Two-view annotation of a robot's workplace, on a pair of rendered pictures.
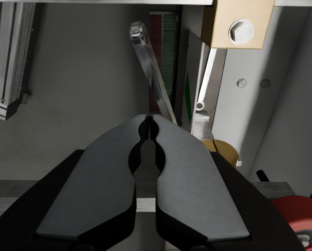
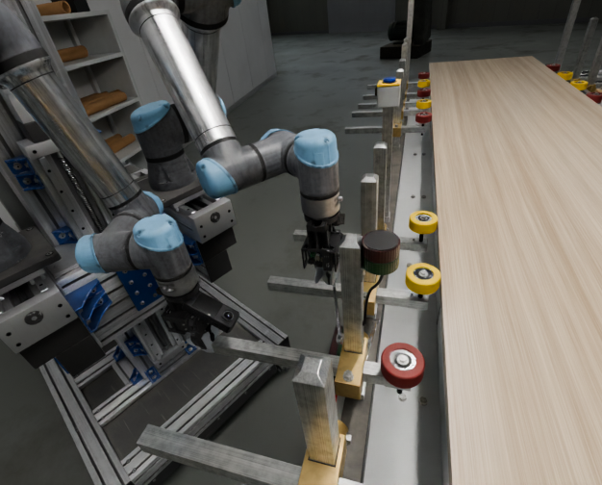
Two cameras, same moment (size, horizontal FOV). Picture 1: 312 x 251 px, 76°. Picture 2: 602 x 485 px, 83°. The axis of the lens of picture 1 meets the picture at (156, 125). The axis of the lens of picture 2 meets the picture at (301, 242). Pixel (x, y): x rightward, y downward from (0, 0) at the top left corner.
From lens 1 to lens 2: 80 cm
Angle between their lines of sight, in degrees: 85
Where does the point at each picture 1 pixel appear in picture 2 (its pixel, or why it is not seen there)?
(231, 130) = (401, 447)
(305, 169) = not seen: hidden behind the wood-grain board
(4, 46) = (190, 413)
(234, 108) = (400, 421)
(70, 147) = not seen: outside the picture
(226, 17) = not seen: hidden behind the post
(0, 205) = (225, 343)
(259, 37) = (372, 298)
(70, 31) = (246, 445)
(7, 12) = (216, 389)
